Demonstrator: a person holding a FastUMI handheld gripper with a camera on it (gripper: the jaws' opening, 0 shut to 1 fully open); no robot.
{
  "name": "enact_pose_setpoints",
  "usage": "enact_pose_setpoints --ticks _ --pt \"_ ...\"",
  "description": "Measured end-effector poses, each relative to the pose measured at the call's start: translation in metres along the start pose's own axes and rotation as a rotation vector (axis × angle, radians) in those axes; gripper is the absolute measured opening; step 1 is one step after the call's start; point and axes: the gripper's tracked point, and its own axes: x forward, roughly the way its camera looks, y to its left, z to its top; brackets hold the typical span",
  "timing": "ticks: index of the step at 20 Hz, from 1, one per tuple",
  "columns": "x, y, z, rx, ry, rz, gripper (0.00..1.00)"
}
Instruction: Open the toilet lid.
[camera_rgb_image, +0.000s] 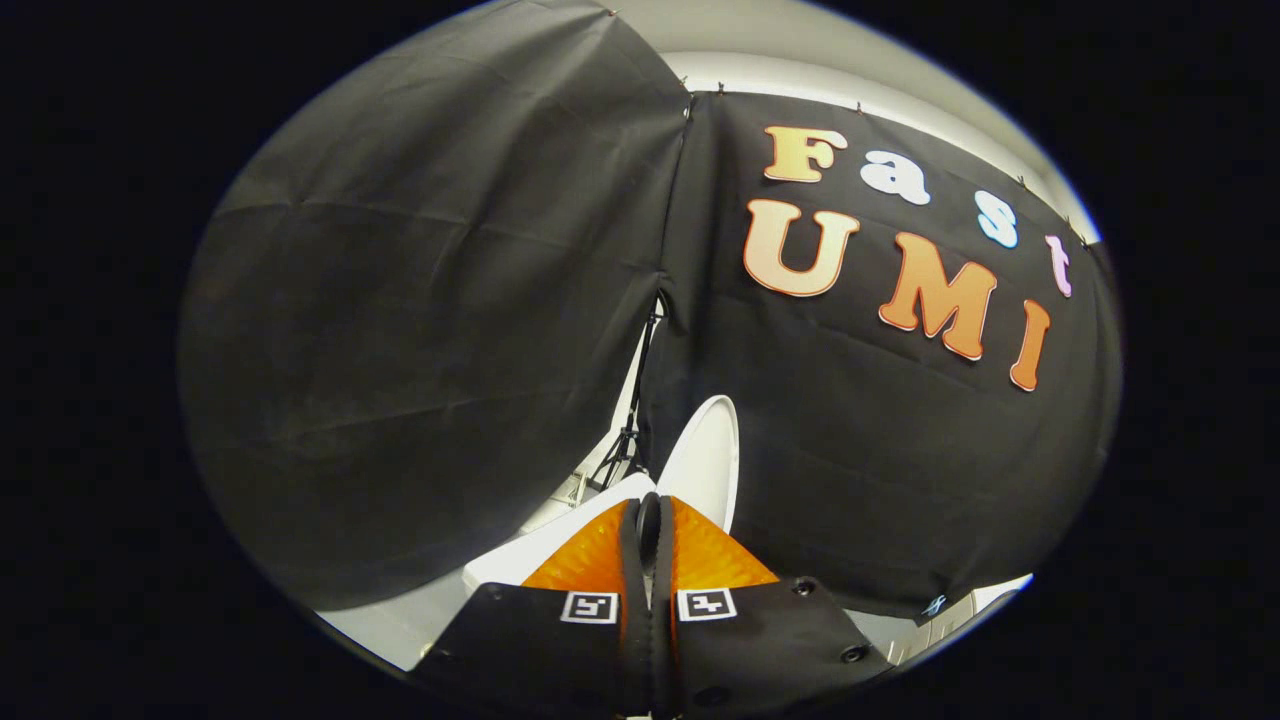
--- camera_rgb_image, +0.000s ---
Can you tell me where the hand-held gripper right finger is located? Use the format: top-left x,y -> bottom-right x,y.
650,493 -> 897,717

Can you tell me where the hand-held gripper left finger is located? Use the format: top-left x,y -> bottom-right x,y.
415,494 -> 652,717

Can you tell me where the black tripod stand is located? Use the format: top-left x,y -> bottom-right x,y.
585,295 -> 669,496

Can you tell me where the black backdrop cloth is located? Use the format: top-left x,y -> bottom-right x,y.
178,0 -> 1123,627

